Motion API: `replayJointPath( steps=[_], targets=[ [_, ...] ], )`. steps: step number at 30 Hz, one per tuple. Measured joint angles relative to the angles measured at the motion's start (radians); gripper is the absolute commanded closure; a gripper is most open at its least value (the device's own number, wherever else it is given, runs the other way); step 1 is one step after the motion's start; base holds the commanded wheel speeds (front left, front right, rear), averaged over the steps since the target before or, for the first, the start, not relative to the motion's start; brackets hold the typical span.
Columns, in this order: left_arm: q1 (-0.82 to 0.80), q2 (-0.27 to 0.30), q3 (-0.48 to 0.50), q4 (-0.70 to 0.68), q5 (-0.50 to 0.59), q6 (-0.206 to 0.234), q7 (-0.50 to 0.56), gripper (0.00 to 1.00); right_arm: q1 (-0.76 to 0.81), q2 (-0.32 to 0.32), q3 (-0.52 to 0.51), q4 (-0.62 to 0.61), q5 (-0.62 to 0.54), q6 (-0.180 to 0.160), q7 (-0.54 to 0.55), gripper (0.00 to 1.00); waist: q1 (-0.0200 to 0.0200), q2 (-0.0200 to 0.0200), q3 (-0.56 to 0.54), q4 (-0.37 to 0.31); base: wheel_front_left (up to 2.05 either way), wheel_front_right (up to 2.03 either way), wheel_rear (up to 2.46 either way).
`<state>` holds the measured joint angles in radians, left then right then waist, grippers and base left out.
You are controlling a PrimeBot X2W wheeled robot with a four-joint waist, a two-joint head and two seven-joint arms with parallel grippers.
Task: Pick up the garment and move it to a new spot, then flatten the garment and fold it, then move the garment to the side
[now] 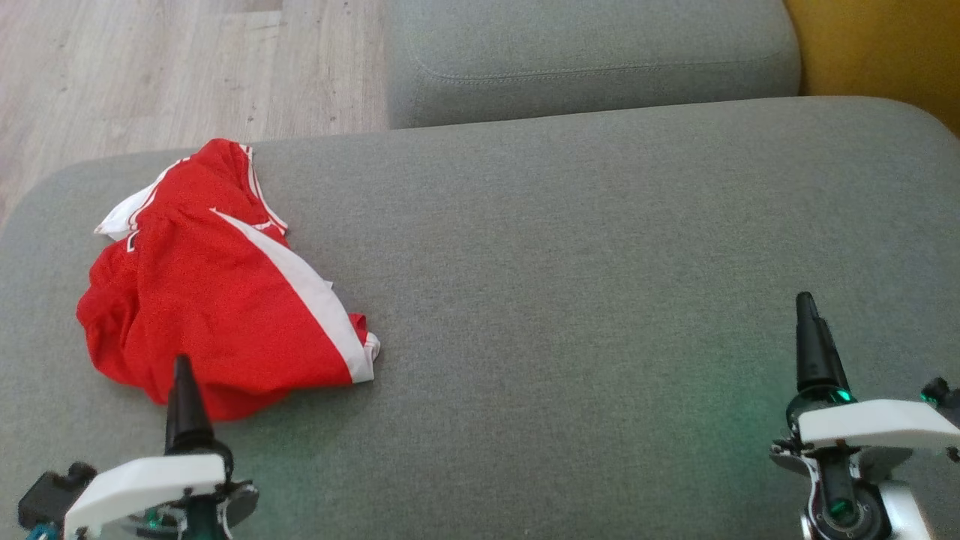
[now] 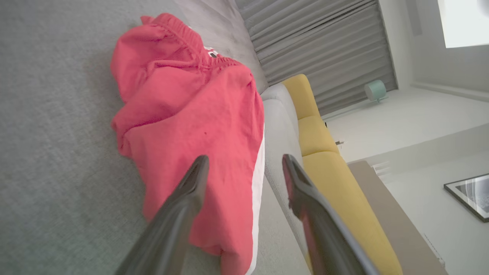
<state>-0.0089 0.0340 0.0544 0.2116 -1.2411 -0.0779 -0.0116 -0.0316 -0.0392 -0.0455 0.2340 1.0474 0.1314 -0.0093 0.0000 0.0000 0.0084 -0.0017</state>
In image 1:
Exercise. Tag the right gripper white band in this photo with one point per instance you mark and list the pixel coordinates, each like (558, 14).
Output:
(870, 424)

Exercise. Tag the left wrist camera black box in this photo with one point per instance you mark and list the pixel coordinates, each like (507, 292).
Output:
(52, 495)

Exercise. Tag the grey sofa seat cushion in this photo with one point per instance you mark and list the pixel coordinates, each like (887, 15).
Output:
(585, 52)

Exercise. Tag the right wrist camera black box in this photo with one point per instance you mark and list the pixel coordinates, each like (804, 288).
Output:
(941, 394)

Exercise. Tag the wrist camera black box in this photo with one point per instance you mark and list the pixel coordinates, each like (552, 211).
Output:
(941, 394)
(52, 495)

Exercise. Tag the red shorts with white stripe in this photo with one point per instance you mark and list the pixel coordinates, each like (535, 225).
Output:
(210, 315)

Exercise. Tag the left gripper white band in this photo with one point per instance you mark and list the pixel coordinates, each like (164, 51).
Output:
(150, 480)

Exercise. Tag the red basketball jersey number 23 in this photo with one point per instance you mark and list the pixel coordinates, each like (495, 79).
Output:
(210, 172)

